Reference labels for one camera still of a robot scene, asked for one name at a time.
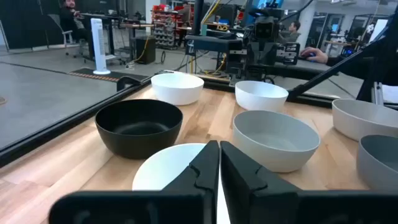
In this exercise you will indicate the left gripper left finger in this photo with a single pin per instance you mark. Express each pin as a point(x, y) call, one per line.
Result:
point(205, 174)

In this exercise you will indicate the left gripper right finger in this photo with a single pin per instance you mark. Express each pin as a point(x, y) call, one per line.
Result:
point(239, 180)

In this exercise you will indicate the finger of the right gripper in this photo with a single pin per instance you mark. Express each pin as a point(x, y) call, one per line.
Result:
point(270, 56)
point(255, 56)

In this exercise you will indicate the white bowl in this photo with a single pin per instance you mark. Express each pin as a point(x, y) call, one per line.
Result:
point(177, 93)
point(161, 171)
point(258, 99)

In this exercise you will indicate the black bowl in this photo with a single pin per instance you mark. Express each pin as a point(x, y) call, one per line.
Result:
point(136, 146)

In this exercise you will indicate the dark grey bowl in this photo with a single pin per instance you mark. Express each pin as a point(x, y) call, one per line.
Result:
point(376, 168)

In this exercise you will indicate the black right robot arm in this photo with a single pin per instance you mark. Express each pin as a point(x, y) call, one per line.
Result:
point(264, 12)

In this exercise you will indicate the person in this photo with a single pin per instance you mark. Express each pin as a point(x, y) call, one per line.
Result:
point(290, 34)
point(186, 14)
point(70, 18)

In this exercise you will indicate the computer mouse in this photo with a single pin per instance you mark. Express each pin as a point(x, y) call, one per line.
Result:
point(311, 56)

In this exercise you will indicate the person's hand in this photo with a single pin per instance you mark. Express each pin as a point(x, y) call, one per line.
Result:
point(318, 56)

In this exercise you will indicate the light grey bowl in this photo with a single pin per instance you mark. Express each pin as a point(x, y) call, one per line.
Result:
point(273, 155)
point(357, 124)

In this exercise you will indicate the black equipment table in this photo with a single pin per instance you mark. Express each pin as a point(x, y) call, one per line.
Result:
point(211, 43)

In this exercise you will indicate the white screen panel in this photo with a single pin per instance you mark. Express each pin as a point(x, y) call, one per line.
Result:
point(379, 29)

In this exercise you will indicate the shelf rack with red bins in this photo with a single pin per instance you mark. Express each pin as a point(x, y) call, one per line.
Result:
point(164, 28)

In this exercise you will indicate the silver aluminium profile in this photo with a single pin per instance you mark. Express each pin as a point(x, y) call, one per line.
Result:
point(377, 93)

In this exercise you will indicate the black speaker box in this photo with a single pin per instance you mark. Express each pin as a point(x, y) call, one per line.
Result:
point(145, 51)

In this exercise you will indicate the brown horizontal tube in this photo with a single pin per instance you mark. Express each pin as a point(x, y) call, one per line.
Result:
point(136, 25)

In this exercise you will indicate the black floor mat orange edge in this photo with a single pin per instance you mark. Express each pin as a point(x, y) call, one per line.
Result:
point(124, 76)

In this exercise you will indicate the black desk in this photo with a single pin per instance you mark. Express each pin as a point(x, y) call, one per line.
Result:
point(111, 37)

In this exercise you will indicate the white tower fan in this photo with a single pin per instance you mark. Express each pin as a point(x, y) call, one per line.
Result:
point(99, 46)

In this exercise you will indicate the grey office chair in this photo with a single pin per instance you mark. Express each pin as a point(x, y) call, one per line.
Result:
point(66, 37)

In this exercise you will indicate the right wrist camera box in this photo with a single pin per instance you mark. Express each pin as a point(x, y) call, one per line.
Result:
point(266, 28)

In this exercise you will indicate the black vertical post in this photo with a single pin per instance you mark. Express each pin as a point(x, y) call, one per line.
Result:
point(198, 15)

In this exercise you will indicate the black aluminium table frame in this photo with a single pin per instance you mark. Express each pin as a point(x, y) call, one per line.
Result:
point(62, 126)

